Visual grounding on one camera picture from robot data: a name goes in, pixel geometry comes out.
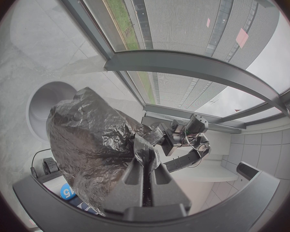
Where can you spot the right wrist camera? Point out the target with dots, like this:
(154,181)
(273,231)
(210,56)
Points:
(175,126)

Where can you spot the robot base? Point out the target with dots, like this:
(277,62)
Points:
(50,179)

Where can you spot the white trash bin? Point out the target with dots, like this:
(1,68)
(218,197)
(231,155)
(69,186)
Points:
(38,110)

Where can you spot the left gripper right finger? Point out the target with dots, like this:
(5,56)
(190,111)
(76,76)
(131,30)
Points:
(166,187)

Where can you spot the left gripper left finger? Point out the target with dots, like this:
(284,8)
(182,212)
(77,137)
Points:
(131,182)

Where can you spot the black plastic bag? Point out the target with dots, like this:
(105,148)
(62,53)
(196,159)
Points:
(87,134)

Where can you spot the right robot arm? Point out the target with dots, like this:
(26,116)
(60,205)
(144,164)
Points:
(183,162)

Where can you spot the window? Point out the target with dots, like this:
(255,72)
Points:
(183,61)

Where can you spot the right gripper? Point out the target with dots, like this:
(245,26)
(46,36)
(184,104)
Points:
(170,145)

